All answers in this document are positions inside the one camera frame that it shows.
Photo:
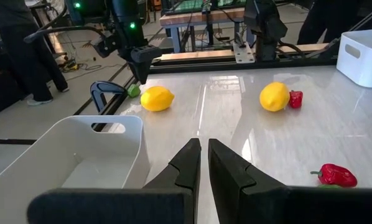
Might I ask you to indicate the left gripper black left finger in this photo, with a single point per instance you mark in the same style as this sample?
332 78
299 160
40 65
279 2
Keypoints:
179 180

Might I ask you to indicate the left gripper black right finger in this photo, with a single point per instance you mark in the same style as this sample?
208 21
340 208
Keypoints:
232 189

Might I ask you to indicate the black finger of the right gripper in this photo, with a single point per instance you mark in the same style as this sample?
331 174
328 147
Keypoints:
142 71

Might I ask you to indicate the green toy pepper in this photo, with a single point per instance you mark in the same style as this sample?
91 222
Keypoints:
329 186
133 91

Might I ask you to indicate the yellow toy lemon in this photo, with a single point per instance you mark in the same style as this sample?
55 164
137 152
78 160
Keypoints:
273 97
156 99

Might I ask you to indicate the red toy pepper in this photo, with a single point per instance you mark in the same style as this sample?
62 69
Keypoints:
296 99
336 175

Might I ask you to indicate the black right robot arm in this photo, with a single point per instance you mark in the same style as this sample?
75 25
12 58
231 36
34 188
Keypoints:
123 15

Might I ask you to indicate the blue-black table clamp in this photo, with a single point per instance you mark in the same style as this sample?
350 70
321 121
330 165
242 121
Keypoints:
106 87

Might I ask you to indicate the blue-legged workbench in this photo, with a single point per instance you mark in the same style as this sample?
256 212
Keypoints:
198 17

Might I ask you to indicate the green cutting mat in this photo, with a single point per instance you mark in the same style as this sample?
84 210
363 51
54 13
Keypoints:
189 4

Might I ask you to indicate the white plastic basket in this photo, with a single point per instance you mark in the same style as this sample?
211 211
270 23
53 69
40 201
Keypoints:
80 140
369 68

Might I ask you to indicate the silver mounting plate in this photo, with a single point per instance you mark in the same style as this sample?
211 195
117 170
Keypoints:
243 56

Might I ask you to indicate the person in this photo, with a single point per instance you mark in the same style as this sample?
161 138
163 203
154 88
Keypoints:
316 21
27 62

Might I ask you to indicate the black equipment case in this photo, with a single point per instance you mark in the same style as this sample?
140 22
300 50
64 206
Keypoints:
2 96

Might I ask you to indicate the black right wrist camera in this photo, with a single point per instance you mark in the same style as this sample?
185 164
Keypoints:
106 45

